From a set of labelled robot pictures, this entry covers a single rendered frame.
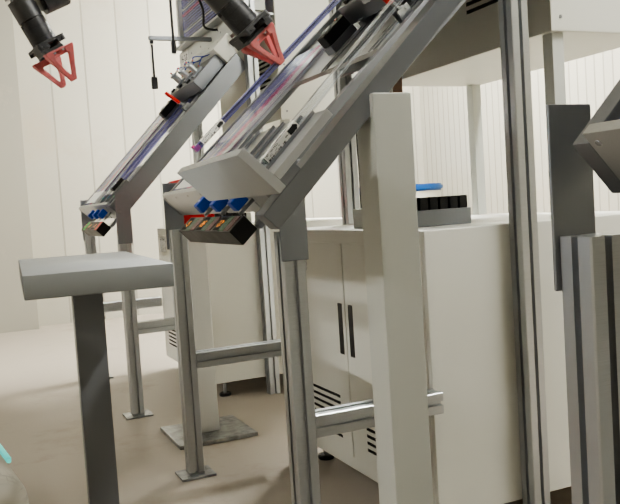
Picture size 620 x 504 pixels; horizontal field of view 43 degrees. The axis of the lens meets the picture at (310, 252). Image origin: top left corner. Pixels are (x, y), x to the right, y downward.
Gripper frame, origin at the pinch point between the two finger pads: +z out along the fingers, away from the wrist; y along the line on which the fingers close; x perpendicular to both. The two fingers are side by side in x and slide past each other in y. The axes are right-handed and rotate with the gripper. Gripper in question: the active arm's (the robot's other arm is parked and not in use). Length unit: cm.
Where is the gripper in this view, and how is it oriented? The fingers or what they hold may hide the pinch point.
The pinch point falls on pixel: (278, 61)
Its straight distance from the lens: 163.2
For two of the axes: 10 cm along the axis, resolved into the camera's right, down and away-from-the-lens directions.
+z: 6.7, 6.8, 3.0
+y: -4.0, -0.2, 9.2
